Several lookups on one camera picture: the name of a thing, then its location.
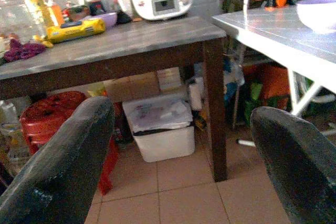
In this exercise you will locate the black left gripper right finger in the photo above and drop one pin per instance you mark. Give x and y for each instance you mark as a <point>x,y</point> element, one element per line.
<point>299,166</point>

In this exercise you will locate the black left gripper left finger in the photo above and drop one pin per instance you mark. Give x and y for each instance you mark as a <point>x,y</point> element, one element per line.
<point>60,161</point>

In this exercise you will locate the red plastic stool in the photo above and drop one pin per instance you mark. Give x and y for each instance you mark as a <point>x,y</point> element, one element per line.
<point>44,119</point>

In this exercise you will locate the green shopping bag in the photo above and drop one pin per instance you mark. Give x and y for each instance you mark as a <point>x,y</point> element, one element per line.
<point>253,98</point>

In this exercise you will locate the orange shopping bag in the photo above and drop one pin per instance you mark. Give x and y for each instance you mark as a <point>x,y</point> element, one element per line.
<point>275,82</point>

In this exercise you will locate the brown cardboard box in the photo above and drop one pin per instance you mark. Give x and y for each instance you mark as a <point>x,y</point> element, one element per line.
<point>131,89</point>

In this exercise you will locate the white waste bin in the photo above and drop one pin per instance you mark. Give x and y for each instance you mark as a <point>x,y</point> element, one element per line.
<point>165,140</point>

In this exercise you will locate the blue and white plastic bag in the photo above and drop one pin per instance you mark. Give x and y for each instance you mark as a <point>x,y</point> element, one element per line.
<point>232,79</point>

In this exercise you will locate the purple crumpled cloth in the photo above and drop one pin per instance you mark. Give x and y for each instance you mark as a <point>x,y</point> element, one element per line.
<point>22,51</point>

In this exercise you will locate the white paper roll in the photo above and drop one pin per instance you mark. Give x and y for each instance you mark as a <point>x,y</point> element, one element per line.
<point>195,94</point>

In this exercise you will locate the yellow snack package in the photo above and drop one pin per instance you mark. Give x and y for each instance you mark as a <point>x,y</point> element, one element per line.
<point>76,31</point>

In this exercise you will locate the white folding table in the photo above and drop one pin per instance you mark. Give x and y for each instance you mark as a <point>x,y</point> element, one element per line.
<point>283,32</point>

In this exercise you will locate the small white carton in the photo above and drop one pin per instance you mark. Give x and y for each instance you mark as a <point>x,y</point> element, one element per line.
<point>169,78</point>

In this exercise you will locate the orange drink bottle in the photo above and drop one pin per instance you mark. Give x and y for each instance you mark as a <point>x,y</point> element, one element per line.
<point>57,14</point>

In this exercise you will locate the dark brown wooden table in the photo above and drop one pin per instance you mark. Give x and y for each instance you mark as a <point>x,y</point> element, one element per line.
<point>147,40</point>

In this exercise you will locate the purple plastic bowl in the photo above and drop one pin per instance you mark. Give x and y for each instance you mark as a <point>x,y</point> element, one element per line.
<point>109,19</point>

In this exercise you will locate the clear plastic container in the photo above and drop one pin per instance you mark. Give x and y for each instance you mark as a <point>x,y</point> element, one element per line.
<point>15,16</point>

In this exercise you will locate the pale lavender bowl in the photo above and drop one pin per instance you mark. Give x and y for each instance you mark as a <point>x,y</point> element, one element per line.
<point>317,14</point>

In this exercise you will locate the red-lidded yellow jar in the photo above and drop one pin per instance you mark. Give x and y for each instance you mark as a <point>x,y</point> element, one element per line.
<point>39,6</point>

